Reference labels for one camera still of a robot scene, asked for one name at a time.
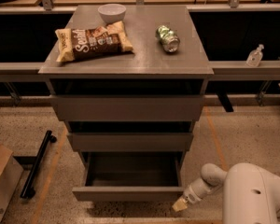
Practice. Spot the grey drawer cabinet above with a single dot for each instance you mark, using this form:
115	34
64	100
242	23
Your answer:
148	60

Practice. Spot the grey middle drawer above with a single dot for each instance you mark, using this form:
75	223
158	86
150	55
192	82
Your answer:
130	136

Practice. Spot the white bowl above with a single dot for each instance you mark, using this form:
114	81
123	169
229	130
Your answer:
111	13

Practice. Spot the green soda can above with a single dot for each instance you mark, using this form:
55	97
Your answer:
168	38

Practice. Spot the grey top drawer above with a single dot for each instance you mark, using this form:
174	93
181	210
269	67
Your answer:
127	99

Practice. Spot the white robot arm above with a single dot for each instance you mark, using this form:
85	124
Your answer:
251	194

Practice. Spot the grey bottom drawer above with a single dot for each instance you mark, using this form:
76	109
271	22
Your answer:
130	177

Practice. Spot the brown chip bag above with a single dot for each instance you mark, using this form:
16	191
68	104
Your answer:
81	44

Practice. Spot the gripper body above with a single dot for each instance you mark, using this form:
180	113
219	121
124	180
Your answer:
191	194

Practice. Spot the clear sanitizer bottle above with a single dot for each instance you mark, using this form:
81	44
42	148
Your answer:
255	56

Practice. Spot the black metal bar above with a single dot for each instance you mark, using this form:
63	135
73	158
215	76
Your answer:
28	191

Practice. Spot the grey drawer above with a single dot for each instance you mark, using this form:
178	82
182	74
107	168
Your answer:
130	177
127	99
130	136

